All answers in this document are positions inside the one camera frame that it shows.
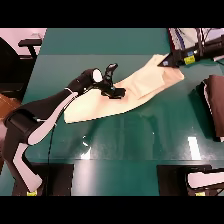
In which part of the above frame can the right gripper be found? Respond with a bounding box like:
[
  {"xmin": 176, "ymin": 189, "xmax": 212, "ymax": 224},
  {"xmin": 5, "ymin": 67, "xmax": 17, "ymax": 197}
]
[{"xmin": 170, "ymin": 45, "xmax": 203, "ymax": 69}]

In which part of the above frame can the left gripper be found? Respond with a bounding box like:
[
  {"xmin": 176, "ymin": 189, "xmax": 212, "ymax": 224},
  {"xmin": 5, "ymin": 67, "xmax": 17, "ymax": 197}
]
[{"xmin": 105, "ymin": 84, "xmax": 127, "ymax": 101}]

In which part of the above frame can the cream shirt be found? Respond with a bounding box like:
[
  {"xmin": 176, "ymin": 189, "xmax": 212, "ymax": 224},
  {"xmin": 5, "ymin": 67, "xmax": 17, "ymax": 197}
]
[{"xmin": 62, "ymin": 54, "xmax": 186, "ymax": 125}]

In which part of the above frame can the dark brown garment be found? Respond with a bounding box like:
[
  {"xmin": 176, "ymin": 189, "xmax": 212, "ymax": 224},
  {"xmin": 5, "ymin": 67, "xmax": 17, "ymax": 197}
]
[{"xmin": 190, "ymin": 74, "xmax": 224, "ymax": 143}]

